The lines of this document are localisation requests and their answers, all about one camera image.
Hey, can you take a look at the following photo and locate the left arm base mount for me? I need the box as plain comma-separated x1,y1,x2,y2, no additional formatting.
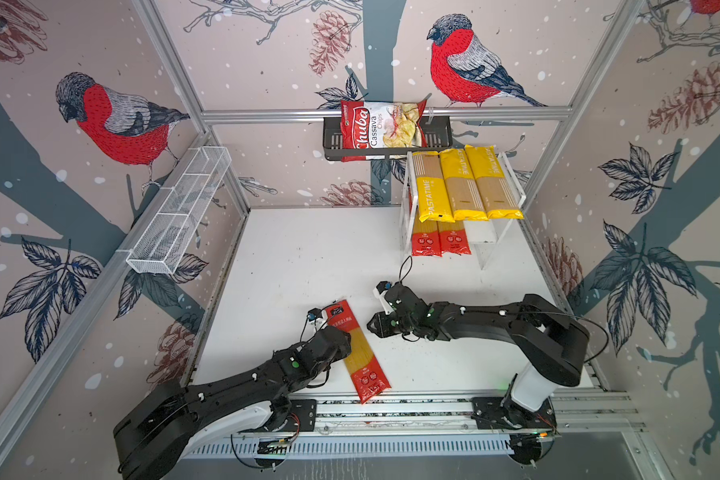
242,399,317,434

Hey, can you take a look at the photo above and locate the black wall basket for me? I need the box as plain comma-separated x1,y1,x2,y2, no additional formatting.
323,117,454,162

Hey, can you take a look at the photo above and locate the white two-tier shelf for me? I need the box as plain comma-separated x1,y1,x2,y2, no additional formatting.
399,152,527,269

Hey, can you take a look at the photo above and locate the red spaghetti pack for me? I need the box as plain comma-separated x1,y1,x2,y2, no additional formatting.
326,300,391,404
411,210,442,257
438,221,471,255

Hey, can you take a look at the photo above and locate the white wire mesh basket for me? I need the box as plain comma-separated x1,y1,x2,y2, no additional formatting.
126,146,231,275

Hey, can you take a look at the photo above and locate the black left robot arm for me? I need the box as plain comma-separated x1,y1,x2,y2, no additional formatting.
113,326,351,479

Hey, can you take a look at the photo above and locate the red cassava chips bag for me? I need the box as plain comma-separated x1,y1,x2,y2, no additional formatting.
340,100,427,150

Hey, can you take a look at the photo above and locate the yellow spaghetti pack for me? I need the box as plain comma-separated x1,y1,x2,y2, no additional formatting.
412,152,455,223
439,149,488,221
465,145,524,220

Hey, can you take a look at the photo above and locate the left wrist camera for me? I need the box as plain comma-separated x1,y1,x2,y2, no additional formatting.
306,308,327,330

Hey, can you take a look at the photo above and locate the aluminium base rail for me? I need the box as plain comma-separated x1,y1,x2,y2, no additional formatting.
146,392,643,439

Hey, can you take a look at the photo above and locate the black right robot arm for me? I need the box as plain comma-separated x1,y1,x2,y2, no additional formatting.
367,282,590,413

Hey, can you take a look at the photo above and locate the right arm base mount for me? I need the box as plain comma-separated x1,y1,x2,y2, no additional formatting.
471,397,557,431

